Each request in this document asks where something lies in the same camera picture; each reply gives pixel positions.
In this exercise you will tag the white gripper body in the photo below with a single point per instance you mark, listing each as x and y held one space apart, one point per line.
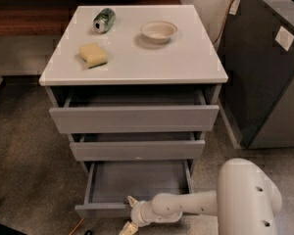
138 213

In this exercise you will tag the grey bottom drawer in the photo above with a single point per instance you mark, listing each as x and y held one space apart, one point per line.
110 183

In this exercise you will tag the grey drawer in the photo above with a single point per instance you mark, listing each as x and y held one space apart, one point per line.
131 119
137 146
110 183

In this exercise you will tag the yellow sponge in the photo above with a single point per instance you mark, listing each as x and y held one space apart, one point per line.
93 55

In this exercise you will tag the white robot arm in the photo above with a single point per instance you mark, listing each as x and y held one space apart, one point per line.
245 202

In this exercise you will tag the grey middle drawer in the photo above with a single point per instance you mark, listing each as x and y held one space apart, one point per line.
137 146

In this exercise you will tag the grey top drawer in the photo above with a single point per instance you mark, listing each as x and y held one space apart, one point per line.
131 119

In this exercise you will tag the grey drawer cabinet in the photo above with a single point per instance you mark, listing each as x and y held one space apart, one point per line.
184 71

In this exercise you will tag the white paper bowl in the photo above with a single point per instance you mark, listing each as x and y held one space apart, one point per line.
159 32

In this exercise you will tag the green soda can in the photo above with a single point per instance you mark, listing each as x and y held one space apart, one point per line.
104 20

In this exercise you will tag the dark grey counter cabinet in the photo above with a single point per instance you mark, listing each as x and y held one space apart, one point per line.
258 98

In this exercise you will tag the brown wooden bench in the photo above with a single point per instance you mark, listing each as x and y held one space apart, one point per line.
51 17

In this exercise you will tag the white paper label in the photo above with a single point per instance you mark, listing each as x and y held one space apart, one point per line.
284 38

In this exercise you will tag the white cable tag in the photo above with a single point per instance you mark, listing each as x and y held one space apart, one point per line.
234 7

